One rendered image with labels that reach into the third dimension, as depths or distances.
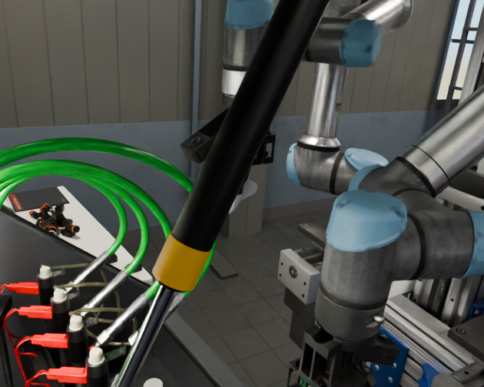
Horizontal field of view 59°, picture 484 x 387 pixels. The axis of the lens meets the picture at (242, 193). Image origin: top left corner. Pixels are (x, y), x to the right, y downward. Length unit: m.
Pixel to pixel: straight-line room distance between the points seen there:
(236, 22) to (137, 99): 2.30
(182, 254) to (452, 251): 0.37
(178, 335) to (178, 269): 0.77
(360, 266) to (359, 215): 0.05
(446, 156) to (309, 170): 0.59
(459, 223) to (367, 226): 0.12
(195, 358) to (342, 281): 0.49
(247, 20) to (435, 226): 0.40
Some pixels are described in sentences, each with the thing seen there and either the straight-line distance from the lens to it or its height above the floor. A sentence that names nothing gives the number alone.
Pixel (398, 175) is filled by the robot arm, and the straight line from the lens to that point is 0.60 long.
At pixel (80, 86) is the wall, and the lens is 2.87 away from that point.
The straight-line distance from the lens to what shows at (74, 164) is 0.58.
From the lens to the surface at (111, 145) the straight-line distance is 0.50.
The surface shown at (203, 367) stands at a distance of 0.88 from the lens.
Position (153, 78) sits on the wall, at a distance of 2.98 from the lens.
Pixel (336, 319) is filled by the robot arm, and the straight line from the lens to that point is 0.49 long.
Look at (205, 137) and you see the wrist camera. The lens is 0.70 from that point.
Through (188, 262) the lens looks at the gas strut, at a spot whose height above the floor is 1.47.
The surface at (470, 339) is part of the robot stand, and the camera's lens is 0.95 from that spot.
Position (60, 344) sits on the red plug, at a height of 1.10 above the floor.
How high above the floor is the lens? 1.56
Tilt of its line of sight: 21 degrees down
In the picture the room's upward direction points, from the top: 4 degrees clockwise
